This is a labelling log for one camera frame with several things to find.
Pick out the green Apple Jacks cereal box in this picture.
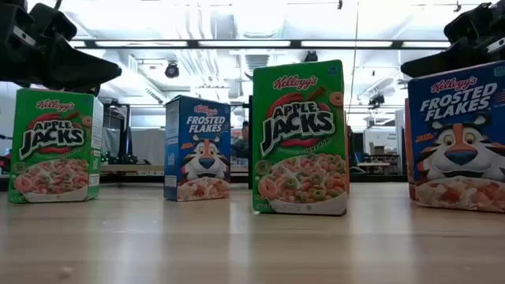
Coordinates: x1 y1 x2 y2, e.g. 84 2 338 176
252 58 349 217
7 87 104 204

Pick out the black aluminium table frame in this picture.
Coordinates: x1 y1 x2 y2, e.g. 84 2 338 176
0 101 407 191

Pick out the long ceiling light fixture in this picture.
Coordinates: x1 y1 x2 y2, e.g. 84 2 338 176
70 38 451 50

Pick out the white background table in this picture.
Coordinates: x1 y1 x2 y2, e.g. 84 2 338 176
357 160 391 174

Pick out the wooden shelf board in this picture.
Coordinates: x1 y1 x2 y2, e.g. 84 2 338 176
100 164 249 174

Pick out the brown cardboard box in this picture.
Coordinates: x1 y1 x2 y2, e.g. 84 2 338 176
368 141 387 157

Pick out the person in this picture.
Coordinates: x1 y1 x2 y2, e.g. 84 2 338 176
230 120 250 161

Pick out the grey cloth cover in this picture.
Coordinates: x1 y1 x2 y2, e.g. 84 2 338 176
101 128 166 166

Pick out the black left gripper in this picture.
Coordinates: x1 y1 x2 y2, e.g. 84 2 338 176
0 0 123 97

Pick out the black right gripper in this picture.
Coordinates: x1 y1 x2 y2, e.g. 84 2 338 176
400 0 505 78

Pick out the blue Frosted Flakes cereal box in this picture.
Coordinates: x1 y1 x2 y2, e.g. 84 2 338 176
163 94 232 202
407 59 505 214

